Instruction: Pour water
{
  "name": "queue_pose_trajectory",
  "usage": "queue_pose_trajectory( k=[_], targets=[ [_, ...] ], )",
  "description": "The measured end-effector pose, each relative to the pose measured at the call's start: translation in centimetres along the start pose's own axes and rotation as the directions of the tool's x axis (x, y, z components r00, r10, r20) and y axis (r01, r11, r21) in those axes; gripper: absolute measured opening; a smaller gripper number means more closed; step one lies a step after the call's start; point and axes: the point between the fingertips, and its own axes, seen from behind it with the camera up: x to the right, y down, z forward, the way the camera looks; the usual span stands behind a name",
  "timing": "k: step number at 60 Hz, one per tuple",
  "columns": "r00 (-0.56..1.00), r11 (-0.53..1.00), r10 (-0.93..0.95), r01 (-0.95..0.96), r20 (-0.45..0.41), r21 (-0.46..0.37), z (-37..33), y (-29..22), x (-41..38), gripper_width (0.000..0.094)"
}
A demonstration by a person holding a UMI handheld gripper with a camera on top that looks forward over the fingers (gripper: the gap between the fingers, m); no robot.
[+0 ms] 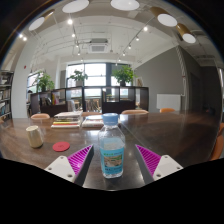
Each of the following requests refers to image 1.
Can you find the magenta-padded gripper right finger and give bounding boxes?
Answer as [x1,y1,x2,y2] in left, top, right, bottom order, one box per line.
[134,143,184,185]

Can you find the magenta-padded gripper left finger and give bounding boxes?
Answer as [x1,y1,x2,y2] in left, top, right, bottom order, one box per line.
[44,143,95,187]

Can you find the clear water bottle blue cap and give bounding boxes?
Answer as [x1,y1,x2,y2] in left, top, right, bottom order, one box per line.
[97,112,126,179]

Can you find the flat round red coaster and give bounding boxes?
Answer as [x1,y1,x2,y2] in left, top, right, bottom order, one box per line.
[52,141,71,153]

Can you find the cream paper cup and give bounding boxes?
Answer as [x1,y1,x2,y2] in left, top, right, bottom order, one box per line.
[25,125,44,149]

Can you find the stack of books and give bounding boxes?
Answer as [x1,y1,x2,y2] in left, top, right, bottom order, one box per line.
[50,110,84,130]

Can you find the low dark shelf unit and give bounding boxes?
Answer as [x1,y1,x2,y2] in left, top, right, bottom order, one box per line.
[29,85,150,116]

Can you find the bushy potted green plant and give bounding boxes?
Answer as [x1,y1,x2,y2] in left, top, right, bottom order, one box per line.
[35,71,56,93]

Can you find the tall bookshelf with books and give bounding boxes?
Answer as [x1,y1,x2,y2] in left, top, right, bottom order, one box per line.
[0,69,15,122]

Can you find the small potted green plant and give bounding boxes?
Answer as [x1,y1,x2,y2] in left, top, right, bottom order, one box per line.
[68,69,89,88]

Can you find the large potted green plant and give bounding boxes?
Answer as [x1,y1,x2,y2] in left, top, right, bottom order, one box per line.
[111,65,136,88]

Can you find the ceiling air conditioner unit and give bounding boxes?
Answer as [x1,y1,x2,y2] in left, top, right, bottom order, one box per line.
[88,38,110,54]

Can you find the ceiling lights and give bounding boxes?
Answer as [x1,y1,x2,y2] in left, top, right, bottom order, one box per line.
[18,0,198,58]

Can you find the white wall radiator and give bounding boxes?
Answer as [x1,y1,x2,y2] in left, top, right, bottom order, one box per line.
[156,93,182,112]

